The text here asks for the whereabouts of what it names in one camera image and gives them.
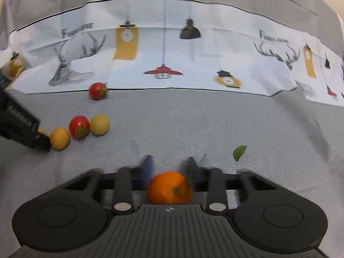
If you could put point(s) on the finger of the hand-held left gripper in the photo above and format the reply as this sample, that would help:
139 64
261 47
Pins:
43 143

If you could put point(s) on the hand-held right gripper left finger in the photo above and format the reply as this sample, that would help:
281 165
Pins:
122 188

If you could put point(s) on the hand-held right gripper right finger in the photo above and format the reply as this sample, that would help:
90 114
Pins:
215 188

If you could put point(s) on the red cherry tomato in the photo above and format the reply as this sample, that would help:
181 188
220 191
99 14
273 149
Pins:
97 90
78 125

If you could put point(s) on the small orange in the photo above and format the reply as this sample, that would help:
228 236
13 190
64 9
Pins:
168 188

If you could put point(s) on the small green leaf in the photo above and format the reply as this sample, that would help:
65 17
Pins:
240 151

